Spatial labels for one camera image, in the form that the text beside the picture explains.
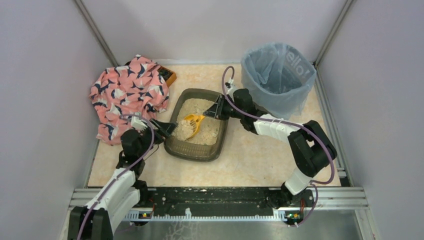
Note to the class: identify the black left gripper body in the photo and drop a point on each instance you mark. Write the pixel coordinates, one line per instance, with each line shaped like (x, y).
(154, 127)

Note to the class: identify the light blue bin liner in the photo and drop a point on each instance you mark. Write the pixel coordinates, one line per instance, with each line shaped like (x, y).
(276, 72)

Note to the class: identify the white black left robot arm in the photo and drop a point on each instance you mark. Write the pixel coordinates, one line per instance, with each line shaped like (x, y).
(99, 218)

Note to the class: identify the pink patterned cloth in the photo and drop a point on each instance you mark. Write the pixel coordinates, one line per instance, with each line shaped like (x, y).
(134, 88)

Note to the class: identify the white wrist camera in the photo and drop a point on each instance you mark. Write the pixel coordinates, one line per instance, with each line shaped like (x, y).
(137, 123)
(230, 88)

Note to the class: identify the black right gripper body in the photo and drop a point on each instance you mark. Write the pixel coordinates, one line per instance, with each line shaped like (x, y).
(224, 106)

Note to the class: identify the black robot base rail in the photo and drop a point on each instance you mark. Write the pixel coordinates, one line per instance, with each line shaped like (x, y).
(166, 204)

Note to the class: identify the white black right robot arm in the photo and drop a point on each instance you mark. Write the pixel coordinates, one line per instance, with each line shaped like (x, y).
(310, 146)

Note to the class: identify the yellow litter scoop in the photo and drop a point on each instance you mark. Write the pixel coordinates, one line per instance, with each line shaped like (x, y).
(192, 126)

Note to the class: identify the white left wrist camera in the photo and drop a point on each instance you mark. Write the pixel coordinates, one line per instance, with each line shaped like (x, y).
(137, 123)

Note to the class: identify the dark translucent litter box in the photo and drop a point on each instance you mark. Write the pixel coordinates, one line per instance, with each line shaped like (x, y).
(190, 151)

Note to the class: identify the orange box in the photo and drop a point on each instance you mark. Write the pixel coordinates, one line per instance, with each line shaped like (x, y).
(168, 75)

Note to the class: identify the grey ribbed trash bin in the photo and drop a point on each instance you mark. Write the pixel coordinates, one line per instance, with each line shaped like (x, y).
(285, 109)

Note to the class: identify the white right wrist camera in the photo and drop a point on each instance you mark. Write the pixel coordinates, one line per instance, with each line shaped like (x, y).
(230, 88)

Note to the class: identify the beige cat litter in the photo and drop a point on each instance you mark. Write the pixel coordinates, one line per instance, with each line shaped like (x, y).
(208, 129)

